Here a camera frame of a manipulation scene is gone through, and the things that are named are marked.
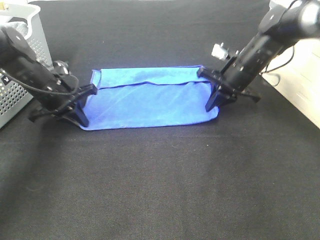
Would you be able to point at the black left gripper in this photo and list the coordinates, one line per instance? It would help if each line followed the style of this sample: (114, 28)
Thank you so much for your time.
(60, 96)

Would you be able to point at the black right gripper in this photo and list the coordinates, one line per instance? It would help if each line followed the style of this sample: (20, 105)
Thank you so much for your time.
(232, 80)

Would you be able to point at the blue microfibre towel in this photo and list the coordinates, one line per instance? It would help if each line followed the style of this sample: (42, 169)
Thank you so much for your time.
(148, 97)

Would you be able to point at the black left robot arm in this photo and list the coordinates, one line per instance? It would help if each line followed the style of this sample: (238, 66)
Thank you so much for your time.
(16, 55)

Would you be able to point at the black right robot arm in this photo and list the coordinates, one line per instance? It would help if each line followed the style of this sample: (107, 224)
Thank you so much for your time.
(280, 29)

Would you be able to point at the grey perforated laundry basket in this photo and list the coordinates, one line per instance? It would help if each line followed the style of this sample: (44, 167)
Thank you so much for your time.
(13, 96)

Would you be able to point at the white plastic storage crate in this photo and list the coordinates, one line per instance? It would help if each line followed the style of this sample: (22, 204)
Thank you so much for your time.
(295, 74)

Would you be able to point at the black table cover cloth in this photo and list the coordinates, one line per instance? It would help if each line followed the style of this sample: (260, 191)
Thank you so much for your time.
(253, 173)

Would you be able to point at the grey cloth in basket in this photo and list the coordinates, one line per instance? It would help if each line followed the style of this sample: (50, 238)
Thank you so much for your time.
(19, 26)

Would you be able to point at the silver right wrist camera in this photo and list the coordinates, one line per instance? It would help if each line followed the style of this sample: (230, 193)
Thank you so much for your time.
(219, 52)

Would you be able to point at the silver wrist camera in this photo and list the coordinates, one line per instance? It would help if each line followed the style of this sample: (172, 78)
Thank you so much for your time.
(61, 67)
(219, 52)

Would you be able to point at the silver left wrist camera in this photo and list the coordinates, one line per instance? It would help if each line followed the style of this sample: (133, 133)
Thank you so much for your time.
(61, 67)

